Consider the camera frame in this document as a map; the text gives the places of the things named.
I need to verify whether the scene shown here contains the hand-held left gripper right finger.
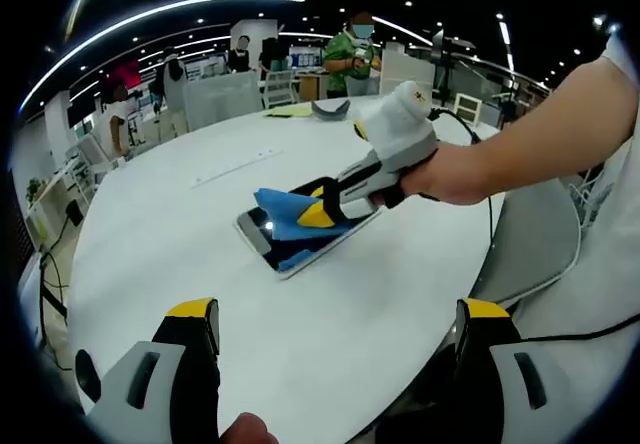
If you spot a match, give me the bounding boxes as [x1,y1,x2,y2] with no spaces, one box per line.
[452,297,576,444]

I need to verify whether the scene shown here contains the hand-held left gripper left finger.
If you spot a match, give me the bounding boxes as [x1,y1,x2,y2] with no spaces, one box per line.
[74,297,221,444]

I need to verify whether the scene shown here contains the blue cleaning cloth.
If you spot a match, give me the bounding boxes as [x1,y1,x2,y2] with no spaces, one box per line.
[253,187,347,254]

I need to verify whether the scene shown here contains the person's right hand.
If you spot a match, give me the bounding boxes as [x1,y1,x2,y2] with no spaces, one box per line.
[372,144,494,210]

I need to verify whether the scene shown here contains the person's left hand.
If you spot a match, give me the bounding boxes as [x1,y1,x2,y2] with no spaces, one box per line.
[219,412,279,444]

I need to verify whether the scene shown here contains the white standing board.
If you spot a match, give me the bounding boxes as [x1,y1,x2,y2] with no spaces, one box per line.
[379,43,434,101]

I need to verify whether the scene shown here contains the grey curved headband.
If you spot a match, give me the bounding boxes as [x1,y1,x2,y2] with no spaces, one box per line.
[310,97,352,123]

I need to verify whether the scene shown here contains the black tripod stand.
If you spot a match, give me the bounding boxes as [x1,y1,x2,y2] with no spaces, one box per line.
[432,28,477,111]

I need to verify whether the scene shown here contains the yellow paper sheet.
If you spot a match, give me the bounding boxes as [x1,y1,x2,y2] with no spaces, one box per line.
[264,103,314,120]

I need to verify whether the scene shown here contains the white mesh chair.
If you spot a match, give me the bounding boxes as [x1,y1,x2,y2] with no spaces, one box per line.
[262,69,294,108]

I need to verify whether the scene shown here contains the white flat strip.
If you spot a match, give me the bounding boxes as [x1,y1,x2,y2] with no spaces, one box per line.
[192,148,284,190]

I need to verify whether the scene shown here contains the translucent divider panel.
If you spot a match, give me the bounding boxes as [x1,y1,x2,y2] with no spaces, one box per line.
[182,71,262,133]

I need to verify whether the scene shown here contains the person with yellow-black cap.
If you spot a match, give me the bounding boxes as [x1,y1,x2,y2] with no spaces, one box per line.
[499,23,640,430]

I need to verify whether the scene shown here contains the potted plant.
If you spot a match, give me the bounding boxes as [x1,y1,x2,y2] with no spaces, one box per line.
[24,177,44,206]

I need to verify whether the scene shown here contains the red screen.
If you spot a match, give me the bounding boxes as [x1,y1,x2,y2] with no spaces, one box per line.
[112,61,142,88]

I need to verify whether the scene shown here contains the small white box frame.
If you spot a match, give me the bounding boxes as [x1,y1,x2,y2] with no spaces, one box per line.
[453,92,484,126]

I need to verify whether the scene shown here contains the white cable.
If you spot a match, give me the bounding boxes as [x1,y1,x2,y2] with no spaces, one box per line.
[509,171,604,306]

